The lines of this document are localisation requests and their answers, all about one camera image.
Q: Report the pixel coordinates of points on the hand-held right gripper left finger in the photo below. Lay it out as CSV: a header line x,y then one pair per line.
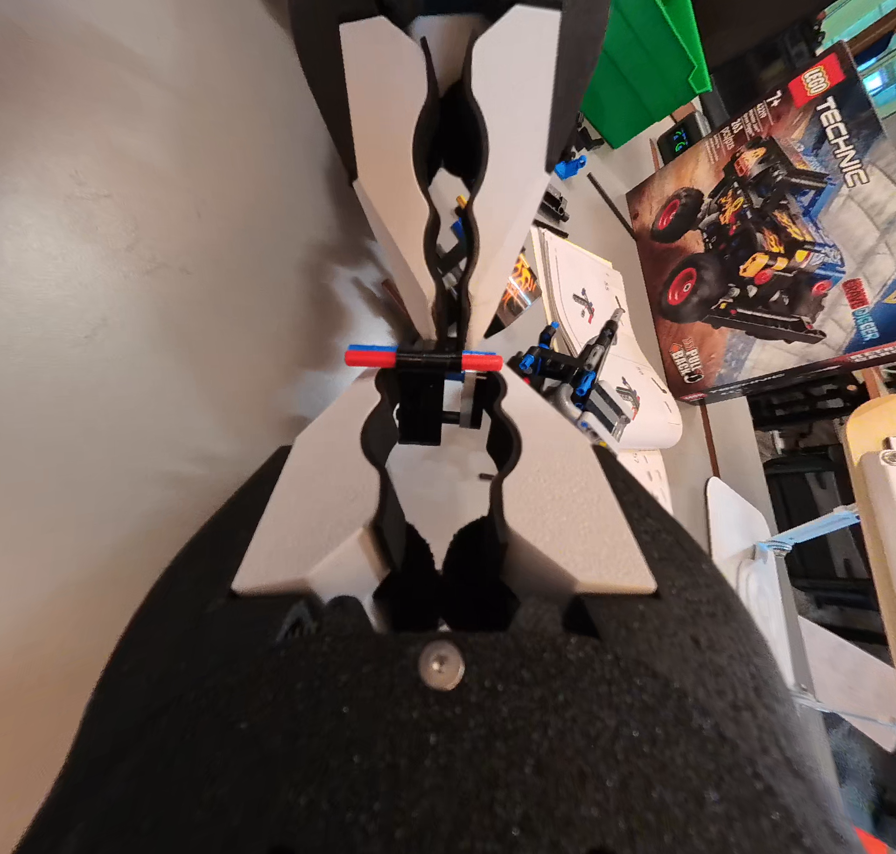
x,y
308,532

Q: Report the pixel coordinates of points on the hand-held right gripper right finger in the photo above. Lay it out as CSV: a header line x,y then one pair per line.
x,y
581,532

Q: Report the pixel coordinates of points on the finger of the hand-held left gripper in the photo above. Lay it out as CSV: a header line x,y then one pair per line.
x,y
518,132
381,132

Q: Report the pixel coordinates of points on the black lego beam assembly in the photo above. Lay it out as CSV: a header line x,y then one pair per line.
x,y
420,406

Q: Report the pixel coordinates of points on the group of lego beams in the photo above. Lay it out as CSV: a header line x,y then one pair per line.
x,y
570,165

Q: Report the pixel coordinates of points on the long black lego axle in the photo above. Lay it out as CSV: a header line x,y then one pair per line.
x,y
609,199

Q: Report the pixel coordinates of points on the partly built lego truck chassis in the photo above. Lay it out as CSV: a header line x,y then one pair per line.
x,y
602,413

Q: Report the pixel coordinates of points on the lego set box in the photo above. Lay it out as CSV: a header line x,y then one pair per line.
x,y
770,237

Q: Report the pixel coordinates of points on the green plastic bin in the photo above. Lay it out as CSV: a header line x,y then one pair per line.
x,y
630,62

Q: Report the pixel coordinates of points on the white stand with wooden board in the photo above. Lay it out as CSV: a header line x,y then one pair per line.
x,y
735,539

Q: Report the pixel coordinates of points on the black digital timer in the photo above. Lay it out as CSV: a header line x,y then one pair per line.
x,y
682,139

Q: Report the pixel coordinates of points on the open instruction booklet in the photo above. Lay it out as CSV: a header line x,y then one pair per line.
x,y
595,287

